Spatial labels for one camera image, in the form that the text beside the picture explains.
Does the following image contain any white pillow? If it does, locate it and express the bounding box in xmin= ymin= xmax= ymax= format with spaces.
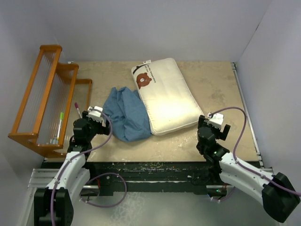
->
xmin=131 ymin=58 xmax=203 ymax=136

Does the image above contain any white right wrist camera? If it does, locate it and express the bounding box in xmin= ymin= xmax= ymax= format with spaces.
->
xmin=207 ymin=113 xmax=224 ymax=129

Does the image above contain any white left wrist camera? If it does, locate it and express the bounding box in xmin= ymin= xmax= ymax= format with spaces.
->
xmin=87 ymin=106 xmax=103 ymax=122

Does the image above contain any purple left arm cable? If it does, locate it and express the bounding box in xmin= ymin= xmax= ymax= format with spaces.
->
xmin=50 ymin=113 xmax=112 ymax=226

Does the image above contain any blue pillowcase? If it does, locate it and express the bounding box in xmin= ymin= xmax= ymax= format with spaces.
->
xmin=103 ymin=87 xmax=152 ymax=142

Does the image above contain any magenta capped marker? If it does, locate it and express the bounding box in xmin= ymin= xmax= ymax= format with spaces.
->
xmin=74 ymin=102 xmax=82 ymax=118

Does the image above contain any orange wooden tiered rack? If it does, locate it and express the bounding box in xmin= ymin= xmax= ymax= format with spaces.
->
xmin=8 ymin=45 xmax=93 ymax=158

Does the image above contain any aluminium frame rail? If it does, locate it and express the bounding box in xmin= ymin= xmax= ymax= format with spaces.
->
xmin=231 ymin=62 xmax=264 ymax=168

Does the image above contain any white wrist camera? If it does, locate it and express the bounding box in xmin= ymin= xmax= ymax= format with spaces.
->
xmin=207 ymin=113 xmax=224 ymax=129
xmin=87 ymin=106 xmax=103 ymax=122

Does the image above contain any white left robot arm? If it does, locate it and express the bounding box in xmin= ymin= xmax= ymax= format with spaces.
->
xmin=33 ymin=106 xmax=112 ymax=226

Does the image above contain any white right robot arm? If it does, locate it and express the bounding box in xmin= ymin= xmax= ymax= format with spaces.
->
xmin=197 ymin=113 xmax=301 ymax=223

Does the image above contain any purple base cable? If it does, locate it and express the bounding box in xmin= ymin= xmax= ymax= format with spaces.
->
xmin=207 ymin=186 xmax=236 ymax=203
xmin=79 ymin=172 xmax=127 ymax=209

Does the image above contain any green capped marker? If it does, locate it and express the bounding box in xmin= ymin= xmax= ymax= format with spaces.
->
xmin=56 ymin=112 xmax=64 ymax=144

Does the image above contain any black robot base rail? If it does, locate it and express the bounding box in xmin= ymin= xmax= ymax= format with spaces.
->
xmin=84 ymin=161 xmax=233 ymax=198

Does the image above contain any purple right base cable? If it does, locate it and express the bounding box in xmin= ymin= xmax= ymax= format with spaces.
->
xmin=207 ymin=186 xmax=236 ymax=203

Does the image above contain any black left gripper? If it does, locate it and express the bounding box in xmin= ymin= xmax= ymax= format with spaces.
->
xmin=82 ymin=111 xmax=110 ymax=142

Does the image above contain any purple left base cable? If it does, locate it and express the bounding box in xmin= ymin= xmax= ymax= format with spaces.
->
xmin=79 ymin=172 xmax=127 ymax=209

